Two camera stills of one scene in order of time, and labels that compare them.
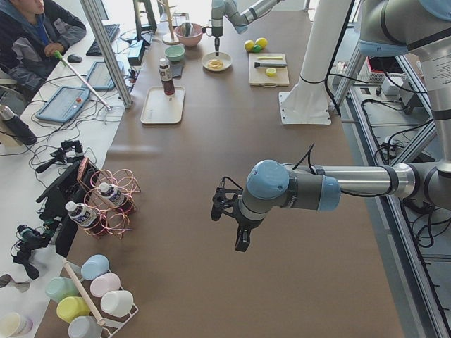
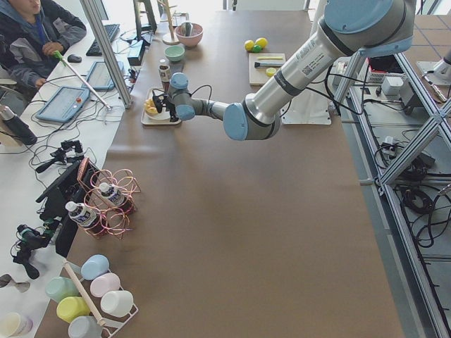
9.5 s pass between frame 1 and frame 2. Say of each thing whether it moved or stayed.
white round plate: moved
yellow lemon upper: stayed
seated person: stayed
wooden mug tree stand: stayed
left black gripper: moved
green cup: stayed
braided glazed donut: moved
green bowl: stayed
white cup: stayed
